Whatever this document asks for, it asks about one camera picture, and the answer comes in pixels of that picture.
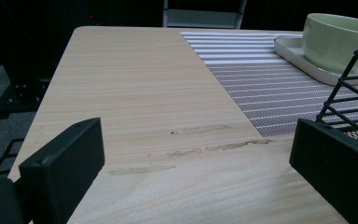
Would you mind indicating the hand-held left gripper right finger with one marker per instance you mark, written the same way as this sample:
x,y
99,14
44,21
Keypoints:
x,y
338,168

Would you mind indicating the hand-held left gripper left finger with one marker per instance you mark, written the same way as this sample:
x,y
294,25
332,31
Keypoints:
x,y
62,168

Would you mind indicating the black stand base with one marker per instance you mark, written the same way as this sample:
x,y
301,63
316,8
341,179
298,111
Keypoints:
x,y
21,93

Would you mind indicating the striped placemat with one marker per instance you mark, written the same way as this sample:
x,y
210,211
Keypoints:
x,y
261,84

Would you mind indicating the white square plate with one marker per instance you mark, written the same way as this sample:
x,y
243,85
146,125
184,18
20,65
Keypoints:
x,y
292,53

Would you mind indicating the green bowl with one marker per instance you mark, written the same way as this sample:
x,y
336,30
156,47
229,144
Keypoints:
x,y
329,40

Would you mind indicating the white metal stand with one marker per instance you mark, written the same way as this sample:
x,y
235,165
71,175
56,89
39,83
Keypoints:
x,y
202,18

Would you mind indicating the black floor frame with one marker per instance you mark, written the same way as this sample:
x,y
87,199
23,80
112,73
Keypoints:
x,y
9,155

